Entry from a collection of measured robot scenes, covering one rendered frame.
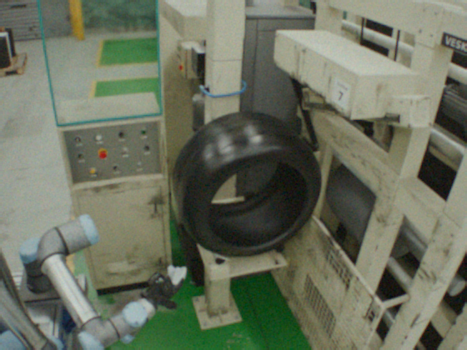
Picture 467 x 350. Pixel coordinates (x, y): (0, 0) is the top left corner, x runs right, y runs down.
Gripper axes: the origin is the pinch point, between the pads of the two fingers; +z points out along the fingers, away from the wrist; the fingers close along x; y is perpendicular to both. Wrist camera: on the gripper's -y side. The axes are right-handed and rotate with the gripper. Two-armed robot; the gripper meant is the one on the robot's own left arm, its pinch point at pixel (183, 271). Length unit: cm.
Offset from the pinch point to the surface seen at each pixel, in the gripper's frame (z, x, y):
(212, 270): 16.2, 4.7, -16.2
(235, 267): 26.7, 1.9, -24.1
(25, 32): 450, 871, 164
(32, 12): 473, 839, 200
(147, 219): 45, 78, -19
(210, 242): 14.8, -3.8, 2.4
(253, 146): 33, -25, 35
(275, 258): 42, -9, -30
